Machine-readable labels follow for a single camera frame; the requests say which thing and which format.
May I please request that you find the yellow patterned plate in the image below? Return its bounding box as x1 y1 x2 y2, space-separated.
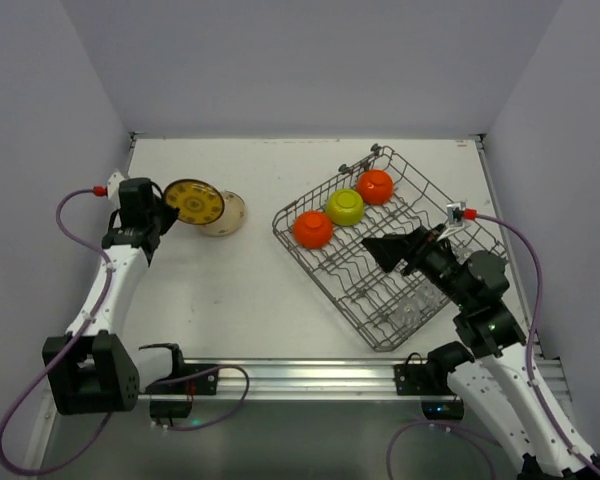
164 179 225 225

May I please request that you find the grey wire dish rack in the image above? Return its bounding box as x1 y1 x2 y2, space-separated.
272 145 514 353

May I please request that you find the yellow-green bowl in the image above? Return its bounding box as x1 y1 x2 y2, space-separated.
325 188 364 226

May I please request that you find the orange bowl front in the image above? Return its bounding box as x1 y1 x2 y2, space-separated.
292 211 333 249

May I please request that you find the orange bowl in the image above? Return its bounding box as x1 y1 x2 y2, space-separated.
356 169 394 205
292 211 333 249

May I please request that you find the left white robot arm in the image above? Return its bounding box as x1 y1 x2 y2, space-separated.
42 177 184 415

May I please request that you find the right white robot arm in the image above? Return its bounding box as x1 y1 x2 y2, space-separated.
362 226 600 479

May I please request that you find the orange bowl back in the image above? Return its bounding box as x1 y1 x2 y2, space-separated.
356 169 394 205

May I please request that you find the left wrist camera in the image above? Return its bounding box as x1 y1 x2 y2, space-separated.
105 170 128 201

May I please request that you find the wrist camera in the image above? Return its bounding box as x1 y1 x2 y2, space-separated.
105 170 128 201
443 201 466 238

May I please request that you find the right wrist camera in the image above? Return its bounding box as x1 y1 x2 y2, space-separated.
443 201 466 238

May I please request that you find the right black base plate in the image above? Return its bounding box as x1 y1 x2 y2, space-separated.
393 362 453 396

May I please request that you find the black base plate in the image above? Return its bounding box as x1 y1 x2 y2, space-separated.
393 362 453 396
145 363 218 396

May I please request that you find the aluminium mounting rail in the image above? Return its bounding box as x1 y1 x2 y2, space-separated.
43 355 574 401

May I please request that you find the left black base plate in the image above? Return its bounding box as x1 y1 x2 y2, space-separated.
145 363 218 396

